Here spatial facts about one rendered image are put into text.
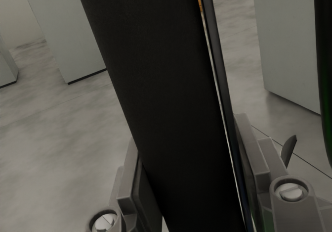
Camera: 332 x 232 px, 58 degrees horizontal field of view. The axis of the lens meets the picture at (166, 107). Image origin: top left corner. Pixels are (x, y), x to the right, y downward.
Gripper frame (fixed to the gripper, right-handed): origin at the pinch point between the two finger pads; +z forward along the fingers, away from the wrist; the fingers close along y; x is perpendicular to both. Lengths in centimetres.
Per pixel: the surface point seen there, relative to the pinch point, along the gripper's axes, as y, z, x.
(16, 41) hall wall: -637, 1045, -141
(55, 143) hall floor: -197, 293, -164
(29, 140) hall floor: -243, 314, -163
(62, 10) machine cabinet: -208, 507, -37
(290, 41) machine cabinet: 83, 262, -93
